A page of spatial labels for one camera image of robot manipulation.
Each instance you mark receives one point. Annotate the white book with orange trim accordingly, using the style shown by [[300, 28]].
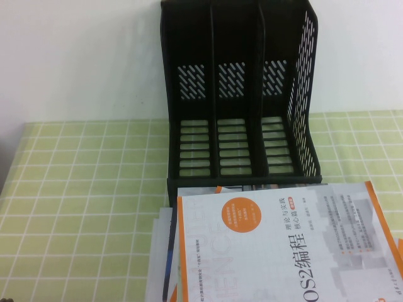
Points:
[[283, 245]]

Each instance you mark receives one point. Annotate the white book with orange band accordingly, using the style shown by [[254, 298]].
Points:
[[223, 189]]

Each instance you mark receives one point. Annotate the dark blue book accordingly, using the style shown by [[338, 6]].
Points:
[[171, 245]]

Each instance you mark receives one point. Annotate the black plastic book holder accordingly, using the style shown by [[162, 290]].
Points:
[[239, 41]]

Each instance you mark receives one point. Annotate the orange white book corner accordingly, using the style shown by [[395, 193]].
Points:
[[399, 243]]

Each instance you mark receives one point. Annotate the white paper stack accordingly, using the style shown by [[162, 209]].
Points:
[[159, 251]]

